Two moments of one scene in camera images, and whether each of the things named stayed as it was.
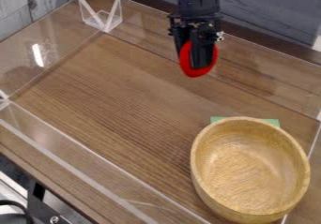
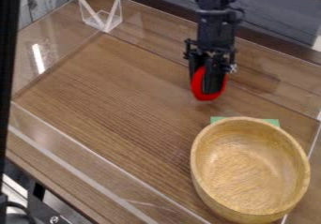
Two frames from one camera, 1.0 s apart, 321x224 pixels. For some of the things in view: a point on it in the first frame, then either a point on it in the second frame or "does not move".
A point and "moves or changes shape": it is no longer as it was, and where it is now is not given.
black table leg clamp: [39, 212] does not move
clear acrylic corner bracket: [104, 21] does not move
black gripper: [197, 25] to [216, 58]
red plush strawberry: [188, 63] moves or changes shape
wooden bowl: [251, 170] does not move
